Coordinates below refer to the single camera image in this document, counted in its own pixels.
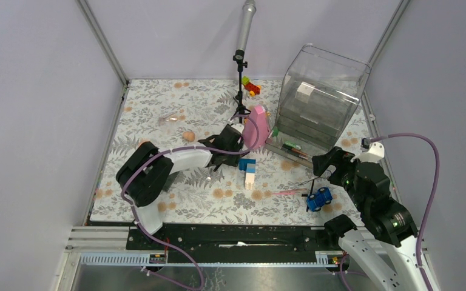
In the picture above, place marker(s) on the black pencil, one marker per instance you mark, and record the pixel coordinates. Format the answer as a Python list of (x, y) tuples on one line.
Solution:
[(309, 197)]

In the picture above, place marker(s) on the pink eyebrow razor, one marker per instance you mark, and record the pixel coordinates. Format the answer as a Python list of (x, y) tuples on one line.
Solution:
[(288, 194)]

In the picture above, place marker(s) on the beige makeup sponge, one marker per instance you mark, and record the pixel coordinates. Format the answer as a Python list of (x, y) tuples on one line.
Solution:
[(189, 136)]

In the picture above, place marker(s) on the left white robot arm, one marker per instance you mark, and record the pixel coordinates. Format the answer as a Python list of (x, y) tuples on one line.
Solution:
[(149, 171)]

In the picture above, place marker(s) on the red yellow lego bricks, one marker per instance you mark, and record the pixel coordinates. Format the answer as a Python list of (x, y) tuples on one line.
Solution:
[(251, 88)]

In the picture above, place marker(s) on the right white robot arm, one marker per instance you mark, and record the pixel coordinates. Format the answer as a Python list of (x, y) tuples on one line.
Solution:
[(391, 224)]

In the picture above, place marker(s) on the white blue brick stack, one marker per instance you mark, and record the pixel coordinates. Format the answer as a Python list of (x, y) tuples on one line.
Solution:
[(248, 167)]

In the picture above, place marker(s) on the brown lip gloss tube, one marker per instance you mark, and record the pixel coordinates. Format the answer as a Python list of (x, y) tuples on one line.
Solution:
[(295, 153)]

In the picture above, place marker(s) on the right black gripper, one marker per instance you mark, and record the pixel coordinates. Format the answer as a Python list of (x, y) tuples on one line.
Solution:
[(320, 162)]

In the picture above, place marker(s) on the black wire hair loop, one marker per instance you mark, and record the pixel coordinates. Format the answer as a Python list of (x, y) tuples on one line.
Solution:
[(328, 174)]

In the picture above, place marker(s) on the blue toy car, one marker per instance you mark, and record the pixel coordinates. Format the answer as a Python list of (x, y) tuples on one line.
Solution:
[(322, 197)]

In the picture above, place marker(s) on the pink foam wedge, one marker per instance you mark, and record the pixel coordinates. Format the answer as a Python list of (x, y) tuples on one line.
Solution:
[(256, 129)]

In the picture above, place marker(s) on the silver microphone on tripod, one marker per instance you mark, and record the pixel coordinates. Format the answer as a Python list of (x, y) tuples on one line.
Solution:
[(248, 11)]

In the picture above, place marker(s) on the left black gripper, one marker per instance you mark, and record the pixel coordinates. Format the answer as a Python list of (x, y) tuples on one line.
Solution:
[(232, 161)]

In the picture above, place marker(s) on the clear acrylic makeup organizer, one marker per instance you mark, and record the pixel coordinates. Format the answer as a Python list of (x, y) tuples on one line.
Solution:
[(339, 83)]

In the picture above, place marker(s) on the white cardboard box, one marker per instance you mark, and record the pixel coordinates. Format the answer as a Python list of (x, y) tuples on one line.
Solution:
[(304, 92)]

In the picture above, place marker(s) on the green lip balm tube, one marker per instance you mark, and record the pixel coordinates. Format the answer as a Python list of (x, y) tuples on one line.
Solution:
[(292, 145)]

